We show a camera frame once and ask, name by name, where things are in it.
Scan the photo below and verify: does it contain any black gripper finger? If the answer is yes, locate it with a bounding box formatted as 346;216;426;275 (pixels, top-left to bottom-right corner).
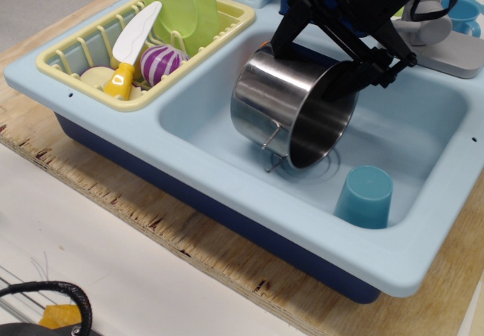
321;61;369;101
270;0;313;58

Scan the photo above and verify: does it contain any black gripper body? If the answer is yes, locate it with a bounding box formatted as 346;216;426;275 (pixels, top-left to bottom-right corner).
283;0;419;89

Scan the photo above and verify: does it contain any stainless steel pot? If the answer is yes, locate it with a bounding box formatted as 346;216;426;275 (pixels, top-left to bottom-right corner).
231;45;358;170

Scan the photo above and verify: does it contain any light blue toy sink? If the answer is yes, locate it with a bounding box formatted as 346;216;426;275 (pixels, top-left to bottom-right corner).
4;0;483;303

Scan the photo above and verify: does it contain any blue plastic mug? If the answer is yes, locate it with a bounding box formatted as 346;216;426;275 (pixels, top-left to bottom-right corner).
448;0;483;38

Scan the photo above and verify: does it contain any grey toy faucet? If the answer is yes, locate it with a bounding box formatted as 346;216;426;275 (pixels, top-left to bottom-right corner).
392;1;483;79

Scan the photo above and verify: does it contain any green plastic plate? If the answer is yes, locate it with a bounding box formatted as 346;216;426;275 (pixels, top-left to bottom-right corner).
144;0;219;57

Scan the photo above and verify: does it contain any teal plastic cup upside down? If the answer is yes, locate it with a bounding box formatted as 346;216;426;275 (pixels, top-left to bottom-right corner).
334;166;393;229

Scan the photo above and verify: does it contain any purple striped toy onion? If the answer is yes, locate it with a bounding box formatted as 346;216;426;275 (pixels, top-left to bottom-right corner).
140;44;190;86

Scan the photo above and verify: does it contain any yellow dish rack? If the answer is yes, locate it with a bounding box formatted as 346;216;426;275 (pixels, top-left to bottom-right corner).
36;0;256;112

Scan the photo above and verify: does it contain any cream round toy piece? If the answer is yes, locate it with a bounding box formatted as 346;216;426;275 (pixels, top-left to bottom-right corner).
80;66;142;101

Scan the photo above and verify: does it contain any plywood board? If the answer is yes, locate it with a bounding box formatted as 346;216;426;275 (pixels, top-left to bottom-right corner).
0;0;484;336

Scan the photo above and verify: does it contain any yellow tape piece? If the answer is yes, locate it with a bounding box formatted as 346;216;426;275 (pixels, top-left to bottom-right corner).
38;304;82;329

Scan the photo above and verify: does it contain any white toy knife yellow handle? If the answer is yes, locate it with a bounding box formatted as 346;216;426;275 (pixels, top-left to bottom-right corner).
104;1;163;101

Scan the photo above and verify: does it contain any black braided cable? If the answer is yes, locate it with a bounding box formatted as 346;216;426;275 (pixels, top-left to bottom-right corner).
0;281;94;336

